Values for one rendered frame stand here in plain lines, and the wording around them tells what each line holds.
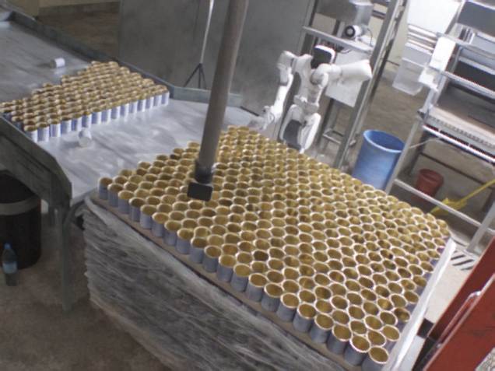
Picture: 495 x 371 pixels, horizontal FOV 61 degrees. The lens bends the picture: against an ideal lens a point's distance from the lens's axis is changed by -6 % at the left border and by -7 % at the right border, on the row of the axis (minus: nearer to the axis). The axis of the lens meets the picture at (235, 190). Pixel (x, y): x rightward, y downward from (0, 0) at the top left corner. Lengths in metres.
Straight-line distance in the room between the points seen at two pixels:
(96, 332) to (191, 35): 3.31
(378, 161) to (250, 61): 1.63
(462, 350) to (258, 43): 3.54
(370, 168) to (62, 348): 3.30
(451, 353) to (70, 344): 2.07
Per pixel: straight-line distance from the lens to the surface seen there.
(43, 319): 2.96
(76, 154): 2.37
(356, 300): 1.72
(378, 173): 4.66
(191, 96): 3.12
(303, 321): 1.55
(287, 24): 4.30
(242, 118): 3.04
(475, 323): 1.54
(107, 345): 2.82
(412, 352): 2.10
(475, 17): 4.16
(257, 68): 4.52
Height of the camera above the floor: 2.29
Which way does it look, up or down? 33 degrees down
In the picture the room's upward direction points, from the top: 14 degrees clockwise
